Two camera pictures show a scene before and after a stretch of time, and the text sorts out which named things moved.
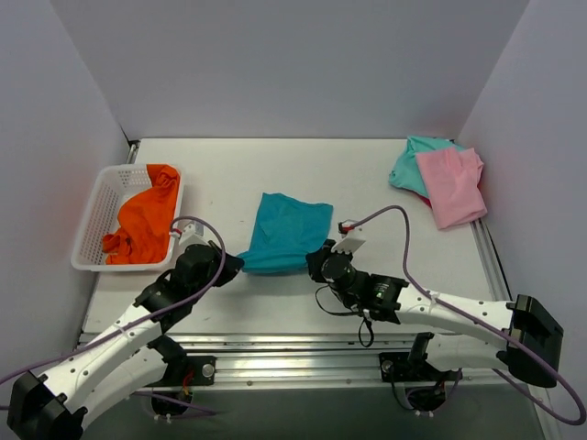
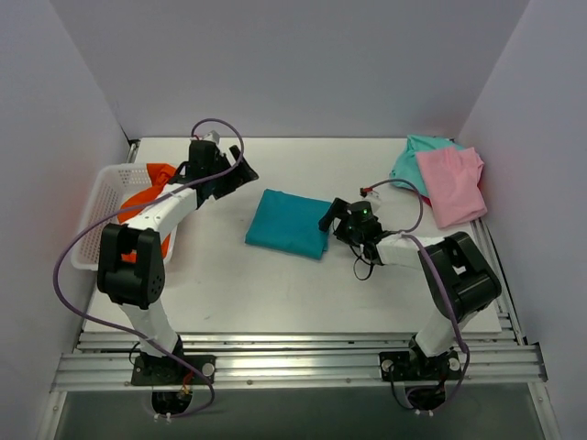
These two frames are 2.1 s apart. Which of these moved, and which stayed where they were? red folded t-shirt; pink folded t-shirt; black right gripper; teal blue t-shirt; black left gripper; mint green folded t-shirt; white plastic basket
Moved: black right gripper; teal blue t-shirt; black left gripper
Stayed: pink folded t-shirt; white plastic basket; mint green folded t-shirt; red folded t-shirt
